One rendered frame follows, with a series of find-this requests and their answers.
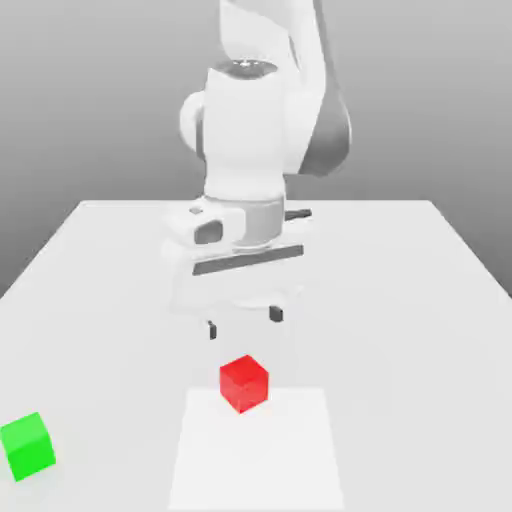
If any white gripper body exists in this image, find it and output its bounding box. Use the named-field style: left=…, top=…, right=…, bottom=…
left=164, top=238, right=308, bottom=317

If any small red cube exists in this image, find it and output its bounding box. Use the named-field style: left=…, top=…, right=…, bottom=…
left=218, top=354, right=270, bottom=416

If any small green cube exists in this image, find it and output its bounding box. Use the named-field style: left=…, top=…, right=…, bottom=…
left=0, top=411, right=58, bottom=484

